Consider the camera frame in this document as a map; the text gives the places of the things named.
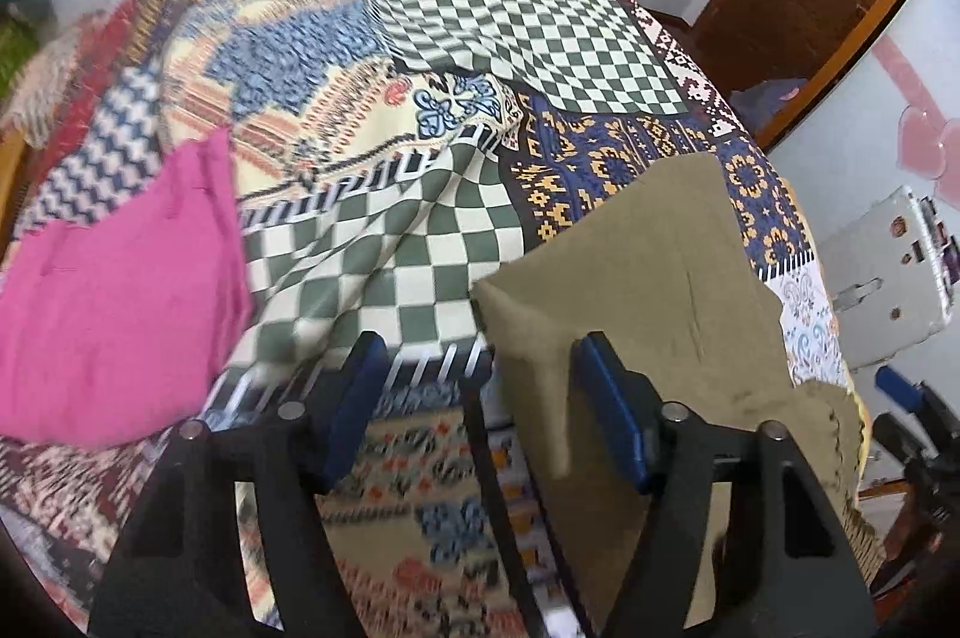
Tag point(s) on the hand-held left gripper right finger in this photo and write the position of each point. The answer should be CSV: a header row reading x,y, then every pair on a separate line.
x,y
611,406

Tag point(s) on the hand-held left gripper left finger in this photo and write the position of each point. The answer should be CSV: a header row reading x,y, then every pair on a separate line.
x,y
352,398

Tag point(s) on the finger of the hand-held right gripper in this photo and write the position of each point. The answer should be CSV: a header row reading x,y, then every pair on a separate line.
x,y
900,387
904,439

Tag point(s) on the olive green pants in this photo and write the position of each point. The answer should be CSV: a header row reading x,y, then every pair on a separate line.
x,y
675,278

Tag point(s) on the white heart-print sliding door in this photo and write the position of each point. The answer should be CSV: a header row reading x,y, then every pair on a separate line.
x,y
885,106

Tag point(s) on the pink cloth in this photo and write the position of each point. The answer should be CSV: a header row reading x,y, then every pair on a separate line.
x,y
120,308

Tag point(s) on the patchwork printed blanket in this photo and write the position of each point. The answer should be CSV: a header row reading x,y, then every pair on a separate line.
x,y
450,106

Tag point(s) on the orange striped cloth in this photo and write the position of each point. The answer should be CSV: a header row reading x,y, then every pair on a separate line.
x,y
52,68

